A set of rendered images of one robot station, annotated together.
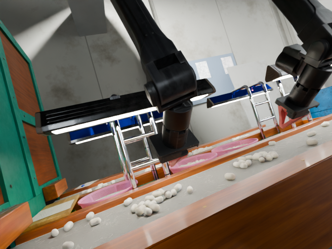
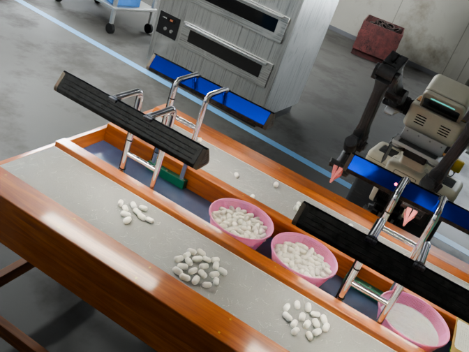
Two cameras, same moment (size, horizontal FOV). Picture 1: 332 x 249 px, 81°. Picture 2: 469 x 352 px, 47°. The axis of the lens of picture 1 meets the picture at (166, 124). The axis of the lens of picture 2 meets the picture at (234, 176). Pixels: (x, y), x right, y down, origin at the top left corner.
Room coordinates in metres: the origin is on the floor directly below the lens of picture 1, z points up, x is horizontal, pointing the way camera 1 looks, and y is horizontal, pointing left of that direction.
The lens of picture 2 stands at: (2.60, 0.71, 1.87)
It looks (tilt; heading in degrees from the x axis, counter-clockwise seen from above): 27 degrees down; 218
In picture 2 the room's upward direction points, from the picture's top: 20 degrees clockwise
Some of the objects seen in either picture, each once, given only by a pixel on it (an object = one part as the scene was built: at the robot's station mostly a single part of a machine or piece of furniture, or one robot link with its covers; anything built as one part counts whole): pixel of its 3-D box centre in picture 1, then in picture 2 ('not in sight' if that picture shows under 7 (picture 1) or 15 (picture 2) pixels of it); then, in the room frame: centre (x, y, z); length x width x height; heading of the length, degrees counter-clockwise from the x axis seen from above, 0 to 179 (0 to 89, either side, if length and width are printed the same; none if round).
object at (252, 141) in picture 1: (236, 152); (238, 227); (1.13, -0.34, 0.72); 0.27 x 0.27 x 0.10
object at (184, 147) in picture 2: (240, 94); (130, 116); (1.54, -0.64, 1.08); 0.62 x 0.08 x 0.07; 110
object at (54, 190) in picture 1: (56, 187); not in sight; (1.11, 0.70, 0.83); 0.30 x 0.06 x 0.07; 20
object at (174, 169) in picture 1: (194, 168); (300, 263); (1.04, -0.08, 0.72); 0.27 x 0.27 x 0.10
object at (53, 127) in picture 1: (136, 102); (421, 196); (0.68, 0.08, 1.08); 0.62 x 0.08 x 0.07; 110
